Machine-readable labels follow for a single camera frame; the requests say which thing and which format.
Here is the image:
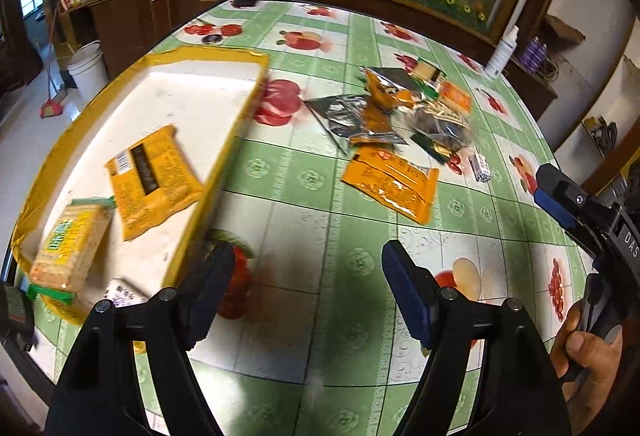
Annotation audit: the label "yellow tray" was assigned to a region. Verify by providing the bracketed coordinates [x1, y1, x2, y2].
[11, 45, 271, 327]

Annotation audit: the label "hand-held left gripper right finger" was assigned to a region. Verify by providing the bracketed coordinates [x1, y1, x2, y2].
[381, 239, 571, 436]

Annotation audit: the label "person's right hand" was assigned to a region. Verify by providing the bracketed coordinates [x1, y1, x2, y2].
[547, 302, 640, 436]

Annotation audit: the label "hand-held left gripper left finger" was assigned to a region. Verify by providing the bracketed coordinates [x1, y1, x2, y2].
[45, 241, 236, 436]

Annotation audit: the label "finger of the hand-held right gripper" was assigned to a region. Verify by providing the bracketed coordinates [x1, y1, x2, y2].
[532, 163, 621, 257]

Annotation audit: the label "orange cracker packet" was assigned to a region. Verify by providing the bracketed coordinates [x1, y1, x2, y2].
[437, 81, 473, 114]

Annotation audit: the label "clear packet of dark snacks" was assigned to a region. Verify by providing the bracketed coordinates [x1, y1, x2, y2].
[407, 104, 473, 152]

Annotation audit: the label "white spray bottle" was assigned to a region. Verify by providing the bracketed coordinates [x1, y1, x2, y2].
[484, 25, 521, 80]

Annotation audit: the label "red broom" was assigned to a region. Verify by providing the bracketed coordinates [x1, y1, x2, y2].
[40, 9, 68, 118]

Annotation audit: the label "silver foil packet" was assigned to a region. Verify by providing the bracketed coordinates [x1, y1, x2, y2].
[304, 95, 408, 154]

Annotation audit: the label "green cracker packet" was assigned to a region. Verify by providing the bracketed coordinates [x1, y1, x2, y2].
[409, 58, 446, 84]

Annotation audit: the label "dark tools on shelf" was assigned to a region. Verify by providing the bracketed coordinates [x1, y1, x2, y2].
[582, 116, 618, 144]

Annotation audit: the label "white candy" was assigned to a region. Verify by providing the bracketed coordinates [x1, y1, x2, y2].
[104, 277, 148, 309]
[468, 152, 493, 184]

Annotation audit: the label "yellow cracker packet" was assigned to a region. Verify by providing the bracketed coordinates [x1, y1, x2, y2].
[27, 197, 117, 307]

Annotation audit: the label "cardboard box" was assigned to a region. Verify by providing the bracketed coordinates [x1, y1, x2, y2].
[545, 14, 586, 42]

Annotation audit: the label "tangled cables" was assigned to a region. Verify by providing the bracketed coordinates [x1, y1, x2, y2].
[537, 59, 563, 82]

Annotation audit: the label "orange snack packet dark stripe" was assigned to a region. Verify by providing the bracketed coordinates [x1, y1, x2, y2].
[104, 125, 206, 242]

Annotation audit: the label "white bucket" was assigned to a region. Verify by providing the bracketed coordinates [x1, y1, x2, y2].
[66, 41, 110, 92]

